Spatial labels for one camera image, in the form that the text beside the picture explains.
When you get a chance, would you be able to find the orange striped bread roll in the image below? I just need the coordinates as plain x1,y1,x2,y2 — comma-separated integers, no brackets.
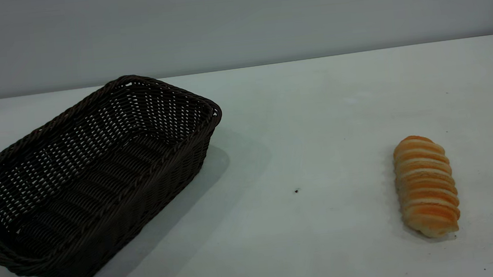
390,131,463,242

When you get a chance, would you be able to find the dark brown wicker basket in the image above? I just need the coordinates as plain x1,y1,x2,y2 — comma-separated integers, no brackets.
0,66,238,277

